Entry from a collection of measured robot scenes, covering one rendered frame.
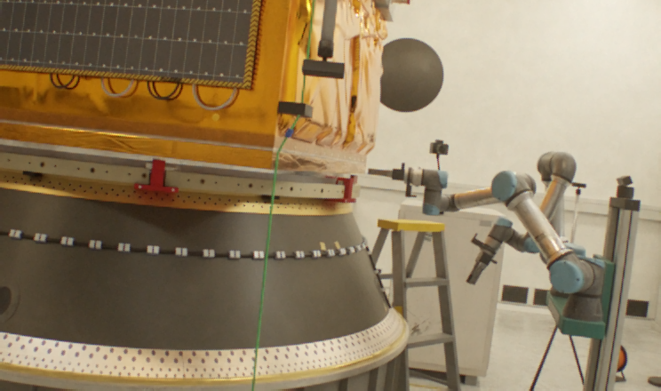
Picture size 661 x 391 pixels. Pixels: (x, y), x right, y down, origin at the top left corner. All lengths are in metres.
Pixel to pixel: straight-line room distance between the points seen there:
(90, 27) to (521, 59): 8.63
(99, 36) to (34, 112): 0.29
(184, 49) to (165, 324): 0.74
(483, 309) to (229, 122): 4.52
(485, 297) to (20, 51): 4.73
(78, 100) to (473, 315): 4.63
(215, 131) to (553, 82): 8.62
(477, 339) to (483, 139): 4.45
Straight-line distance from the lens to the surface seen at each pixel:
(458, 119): 9.90
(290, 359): 2.03
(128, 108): 1.83
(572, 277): 2.49
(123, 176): 2.00
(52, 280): 1.98
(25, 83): 2.00
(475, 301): 5.98
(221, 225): 2.06
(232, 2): 1.72
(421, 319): 6.00
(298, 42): 1.76
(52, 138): 1.94
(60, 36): 1.91
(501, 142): 9.92
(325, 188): 2.31
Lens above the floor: 1.78
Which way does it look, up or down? 2 degrees down
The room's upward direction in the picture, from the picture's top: 6 degrees clockwise
